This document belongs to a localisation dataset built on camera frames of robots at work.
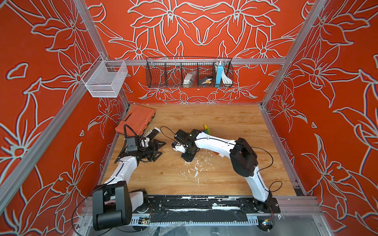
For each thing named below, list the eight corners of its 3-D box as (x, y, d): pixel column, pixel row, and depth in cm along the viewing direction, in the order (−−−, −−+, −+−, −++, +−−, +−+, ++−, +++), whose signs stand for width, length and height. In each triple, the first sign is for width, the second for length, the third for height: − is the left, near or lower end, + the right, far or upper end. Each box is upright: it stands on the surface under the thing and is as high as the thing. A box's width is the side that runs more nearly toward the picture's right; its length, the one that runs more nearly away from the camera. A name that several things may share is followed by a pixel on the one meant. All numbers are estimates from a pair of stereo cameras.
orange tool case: (117, 131, 104) (114, 127, 100) (136, 108, 119) (134, 104, 115) (140, 139, 100) (138, 135, 96) (156, 113, 115) (155, 109, 111)
